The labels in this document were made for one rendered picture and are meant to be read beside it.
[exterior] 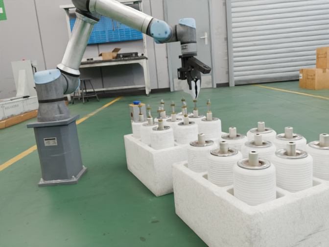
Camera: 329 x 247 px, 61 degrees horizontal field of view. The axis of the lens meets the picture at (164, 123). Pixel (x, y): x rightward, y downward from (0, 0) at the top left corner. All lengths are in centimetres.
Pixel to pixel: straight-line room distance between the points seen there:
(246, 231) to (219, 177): 17
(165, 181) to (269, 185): 54
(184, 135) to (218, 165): 43
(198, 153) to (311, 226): 33
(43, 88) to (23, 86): 326
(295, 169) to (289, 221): 12
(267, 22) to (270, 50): 57
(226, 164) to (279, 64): 585
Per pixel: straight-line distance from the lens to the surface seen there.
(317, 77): 464
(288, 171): 73
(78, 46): 146
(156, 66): 616
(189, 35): 131
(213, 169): 76
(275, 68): 651
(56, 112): 136
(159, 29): 118
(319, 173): 83
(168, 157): 109
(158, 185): 111
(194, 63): 129
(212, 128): 121
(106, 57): 581
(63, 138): 136
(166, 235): 90
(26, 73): 472
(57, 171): 141
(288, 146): 75
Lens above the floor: 49
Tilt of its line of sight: 11 degrees down
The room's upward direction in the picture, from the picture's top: 5 degrees counter-clockwise
